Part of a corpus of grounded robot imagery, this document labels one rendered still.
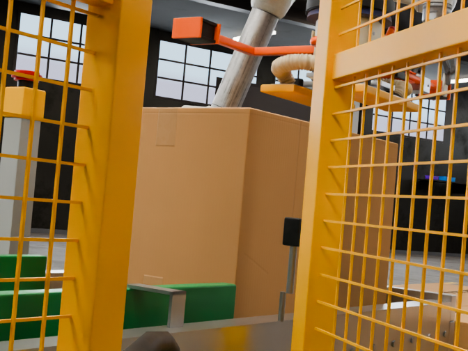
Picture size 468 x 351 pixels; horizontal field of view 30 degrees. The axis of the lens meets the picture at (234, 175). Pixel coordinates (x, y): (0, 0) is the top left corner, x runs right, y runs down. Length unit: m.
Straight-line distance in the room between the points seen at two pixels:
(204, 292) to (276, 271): 0.29
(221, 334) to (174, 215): 0.43
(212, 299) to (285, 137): 0.39
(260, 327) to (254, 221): 0.29
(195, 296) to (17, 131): 0.81
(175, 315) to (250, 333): 0.15
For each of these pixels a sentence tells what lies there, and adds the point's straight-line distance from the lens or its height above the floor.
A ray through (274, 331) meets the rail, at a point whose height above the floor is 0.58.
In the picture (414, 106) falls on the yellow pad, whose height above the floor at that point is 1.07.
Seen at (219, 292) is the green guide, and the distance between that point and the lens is 1.44.
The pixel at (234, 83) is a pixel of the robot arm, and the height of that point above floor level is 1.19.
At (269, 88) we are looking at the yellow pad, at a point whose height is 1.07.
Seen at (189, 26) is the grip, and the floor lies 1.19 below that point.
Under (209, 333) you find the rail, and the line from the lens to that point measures 1.25.
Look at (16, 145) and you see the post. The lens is 2.05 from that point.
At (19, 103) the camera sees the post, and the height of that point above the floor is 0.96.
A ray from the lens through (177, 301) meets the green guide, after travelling 1.23.
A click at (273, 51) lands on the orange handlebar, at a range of 2.34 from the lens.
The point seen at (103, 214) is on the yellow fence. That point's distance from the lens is 0.92.
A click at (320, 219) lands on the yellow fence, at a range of 1.31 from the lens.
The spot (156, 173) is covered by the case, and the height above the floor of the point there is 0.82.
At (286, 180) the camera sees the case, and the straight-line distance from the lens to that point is 1.67.
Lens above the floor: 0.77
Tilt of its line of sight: 2 degrees up
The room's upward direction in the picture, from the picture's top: 5 degrees clockwise
